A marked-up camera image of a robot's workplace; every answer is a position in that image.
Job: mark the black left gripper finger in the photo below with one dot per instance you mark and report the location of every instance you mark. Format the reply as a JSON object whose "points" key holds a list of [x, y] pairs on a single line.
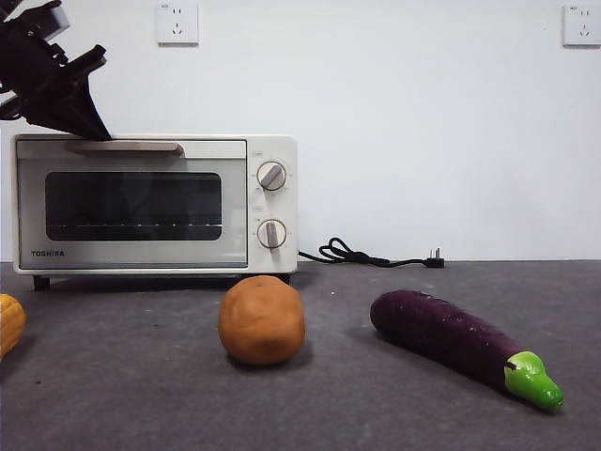
{"points": [[61, 115], [91, 101]]}

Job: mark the white Toshiba toaster oven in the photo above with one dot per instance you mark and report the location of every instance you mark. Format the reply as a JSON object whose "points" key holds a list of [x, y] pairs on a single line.
{"points": [[277, 206]]}

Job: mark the purple eggplant with green stem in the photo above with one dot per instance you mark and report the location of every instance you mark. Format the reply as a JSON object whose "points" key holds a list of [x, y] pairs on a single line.
{"points": [[446, 334]]}

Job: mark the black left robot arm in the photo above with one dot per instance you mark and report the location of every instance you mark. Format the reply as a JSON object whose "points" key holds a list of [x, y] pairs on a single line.
{"points": [[23, 61]]}

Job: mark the beige oven knob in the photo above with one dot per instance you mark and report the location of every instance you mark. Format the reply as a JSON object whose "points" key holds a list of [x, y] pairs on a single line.
{"points": [[272, 175], [271, 234]]}

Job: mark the yellow corn cob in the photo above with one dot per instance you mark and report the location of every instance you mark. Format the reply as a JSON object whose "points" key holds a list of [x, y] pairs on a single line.
{"points": [[8, 326]]}

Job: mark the brown potato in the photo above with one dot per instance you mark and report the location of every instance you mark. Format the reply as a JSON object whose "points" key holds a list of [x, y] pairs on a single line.
{"points": [[261, 320]]}

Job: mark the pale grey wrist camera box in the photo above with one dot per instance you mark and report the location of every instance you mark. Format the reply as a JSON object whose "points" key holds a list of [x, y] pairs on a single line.
{"points": [[58, 18]]}

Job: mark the white wall socket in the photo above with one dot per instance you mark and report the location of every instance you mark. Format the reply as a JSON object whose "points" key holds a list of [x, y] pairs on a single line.
{"points": [[177, 24], [582, 27]]}

